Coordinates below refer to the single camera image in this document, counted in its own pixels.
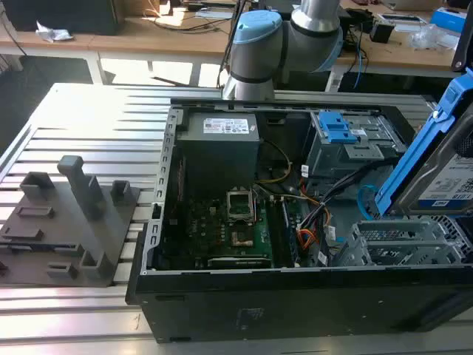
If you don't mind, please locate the hard disk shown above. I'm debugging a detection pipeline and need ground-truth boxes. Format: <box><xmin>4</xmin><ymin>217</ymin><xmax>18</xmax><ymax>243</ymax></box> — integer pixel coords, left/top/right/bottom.
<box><xmin>374</xmin><ymin>67</ymin><xmax>473</xmax><ymax>220</ymax></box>

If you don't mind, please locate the grey metal disk bay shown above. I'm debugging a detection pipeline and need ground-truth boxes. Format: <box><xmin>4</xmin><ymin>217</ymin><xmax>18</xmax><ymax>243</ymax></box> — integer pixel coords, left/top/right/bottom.
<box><xmin>334</xmin><ymin>216</ymin><xmax>473</xmax><ymax>268</ymax></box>

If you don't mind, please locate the blue cardboard box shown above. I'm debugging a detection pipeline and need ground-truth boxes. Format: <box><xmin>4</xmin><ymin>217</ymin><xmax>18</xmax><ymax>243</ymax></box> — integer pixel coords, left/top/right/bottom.
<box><xmin>429</xmin><ymin>6</ymin><xmax>468</xmax><ymax>35</ymax></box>

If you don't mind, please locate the clear plastic bag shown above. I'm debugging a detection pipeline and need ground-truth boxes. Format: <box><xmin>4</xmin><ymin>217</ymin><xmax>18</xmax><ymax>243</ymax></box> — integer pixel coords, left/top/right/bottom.
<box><xmin>409</xmin><ymin>23</ymin><xmax>460</xmax><ymax>52</ymax></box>

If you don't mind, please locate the small black device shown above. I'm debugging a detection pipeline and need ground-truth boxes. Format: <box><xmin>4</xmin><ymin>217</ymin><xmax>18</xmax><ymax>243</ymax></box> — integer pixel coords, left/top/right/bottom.
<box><xmin>370</xmin><ymin>19</ymin><xmax>396</xmax><ymax>44</ymax></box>

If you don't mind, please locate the blue plastic drive latch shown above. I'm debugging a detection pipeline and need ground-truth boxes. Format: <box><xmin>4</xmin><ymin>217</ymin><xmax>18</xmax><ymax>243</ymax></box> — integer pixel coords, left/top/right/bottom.
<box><xmin>317</xmin><ymin>110</ymin><xmax>359</xmax><ymax>145</ymax></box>

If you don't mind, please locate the grey metal drive cage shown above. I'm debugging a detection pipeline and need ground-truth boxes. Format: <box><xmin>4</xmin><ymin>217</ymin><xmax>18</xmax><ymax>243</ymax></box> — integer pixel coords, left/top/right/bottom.
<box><xmin>304</xmin><ymin>109</ymin><xmax>408</xmax><ymax>179</ymax></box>

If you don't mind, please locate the RAM stick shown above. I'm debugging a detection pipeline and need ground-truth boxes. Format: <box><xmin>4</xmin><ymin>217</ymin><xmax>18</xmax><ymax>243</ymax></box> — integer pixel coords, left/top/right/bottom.
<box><xmin>280</xmin><ymin>198</ymin><xmax>301</xmax><ymax>264</ymax></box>

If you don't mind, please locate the grey power supply unit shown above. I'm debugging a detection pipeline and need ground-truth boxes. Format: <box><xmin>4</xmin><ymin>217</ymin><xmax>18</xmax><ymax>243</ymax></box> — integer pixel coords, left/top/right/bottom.
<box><xmin>175</xmin><ymin>112</ymin><xmax>262</xmax><ymax>194</ymax></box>

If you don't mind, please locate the CPU socket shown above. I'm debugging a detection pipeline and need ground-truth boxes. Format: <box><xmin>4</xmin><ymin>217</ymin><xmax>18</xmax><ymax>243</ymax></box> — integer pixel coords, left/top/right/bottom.
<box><xmin>225</xmin><ymin>189</ymin><xmax>257</xmax><ymax>223</ymax></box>

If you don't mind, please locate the wooden desk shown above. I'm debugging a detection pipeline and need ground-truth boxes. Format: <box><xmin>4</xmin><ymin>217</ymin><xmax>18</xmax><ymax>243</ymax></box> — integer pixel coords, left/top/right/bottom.
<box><xmin>0</xmin><ymin>0</ymin><xmax>463</xmax><ymax>87</ymax></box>

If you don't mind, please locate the black graphics card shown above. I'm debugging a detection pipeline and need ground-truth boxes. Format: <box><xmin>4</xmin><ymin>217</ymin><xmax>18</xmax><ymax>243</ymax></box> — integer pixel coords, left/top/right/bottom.
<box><xmin>206</xmin><ymin>254</ymin><xmax>273</xmax><ymax>270</ymax></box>

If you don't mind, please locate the green motherboard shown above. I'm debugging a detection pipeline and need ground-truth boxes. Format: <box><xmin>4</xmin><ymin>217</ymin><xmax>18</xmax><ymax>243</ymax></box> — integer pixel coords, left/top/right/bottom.
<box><xmin>162</xmin><ymin>188</ymin><xmax>310</xmax><ymax>270</ymax></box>

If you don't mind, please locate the black open PC case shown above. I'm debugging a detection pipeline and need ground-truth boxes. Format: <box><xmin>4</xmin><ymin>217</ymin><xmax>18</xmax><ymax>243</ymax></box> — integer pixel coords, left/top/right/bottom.
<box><xmin>125</xmin><ymin>96</ymin><xmax>473</xmax><ymax>344</ymax></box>

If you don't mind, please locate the black box on desk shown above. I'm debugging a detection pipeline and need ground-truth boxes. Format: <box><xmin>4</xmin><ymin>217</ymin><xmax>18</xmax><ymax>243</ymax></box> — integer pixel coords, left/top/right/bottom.
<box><xmin>2</xmin><ymin>0</ymin><xmax>121</xmax><ymax>37</ymax></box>

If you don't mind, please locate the crumpled white paper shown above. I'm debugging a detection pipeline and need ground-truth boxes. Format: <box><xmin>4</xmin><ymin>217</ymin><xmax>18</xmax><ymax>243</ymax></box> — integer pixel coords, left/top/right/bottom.
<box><xmin>35</xmin><ymin>20</ymin><xmax>74</xmax><ymax>42</ymax></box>

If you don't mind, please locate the grey parts rack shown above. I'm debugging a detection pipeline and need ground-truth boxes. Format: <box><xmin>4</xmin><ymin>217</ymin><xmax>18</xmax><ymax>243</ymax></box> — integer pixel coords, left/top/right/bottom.
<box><xmin>0</xmin><ymin>155</ymin><xmax>142</xmax><ymax>288</ymax></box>

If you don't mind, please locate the blue hanging cable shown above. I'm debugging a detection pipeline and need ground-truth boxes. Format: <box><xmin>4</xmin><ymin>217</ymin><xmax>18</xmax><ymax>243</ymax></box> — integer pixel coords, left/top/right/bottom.
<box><xmin>352</xmin><ymin>46</ymin><xmax>369</xmax><ymax>90</ymax></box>

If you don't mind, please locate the blue disk wire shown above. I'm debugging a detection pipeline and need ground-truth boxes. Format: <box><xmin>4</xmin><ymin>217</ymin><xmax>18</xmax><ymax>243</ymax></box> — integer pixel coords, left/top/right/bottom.
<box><xmin>356</xmin><ymin>183</ymin><xmax>382</xmax><ymax>220</ymax></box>

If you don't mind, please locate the yellow and black wire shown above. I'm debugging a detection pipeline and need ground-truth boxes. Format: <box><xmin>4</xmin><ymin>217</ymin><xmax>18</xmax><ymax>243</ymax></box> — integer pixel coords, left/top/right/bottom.
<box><xmin>256</xmin><ymin>141</ymin><xmax>293</xmax><ymax>185</ymax></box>

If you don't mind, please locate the orange and black wire bundle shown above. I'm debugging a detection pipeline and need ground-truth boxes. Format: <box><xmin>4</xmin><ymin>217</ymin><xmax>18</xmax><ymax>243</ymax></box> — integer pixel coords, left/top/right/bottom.
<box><xmin>296</xmin><ymin>184</ymin><xmax>332</xmax><ymax>253</ymax></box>

